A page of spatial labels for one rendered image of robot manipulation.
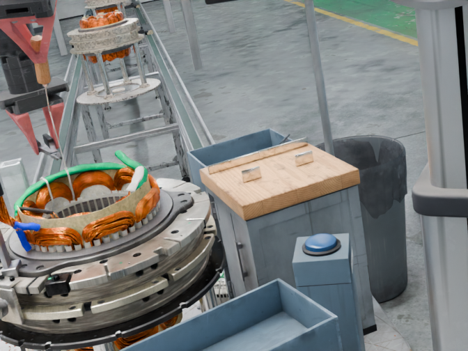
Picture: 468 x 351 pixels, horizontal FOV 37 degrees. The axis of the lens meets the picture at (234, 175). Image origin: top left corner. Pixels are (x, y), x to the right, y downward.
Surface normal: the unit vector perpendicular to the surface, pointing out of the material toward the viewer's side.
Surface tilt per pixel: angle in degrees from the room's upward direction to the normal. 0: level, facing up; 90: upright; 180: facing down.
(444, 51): 90
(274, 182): 0
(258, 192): 0
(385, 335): 0
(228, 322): 90
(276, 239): 90
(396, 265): 94
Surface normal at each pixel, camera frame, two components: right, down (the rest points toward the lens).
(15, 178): 0.17, 0.32
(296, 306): -0.86, 0.32
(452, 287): -0.44, 0.39
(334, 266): -0.17, 0.37
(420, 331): -0.18, -0.92
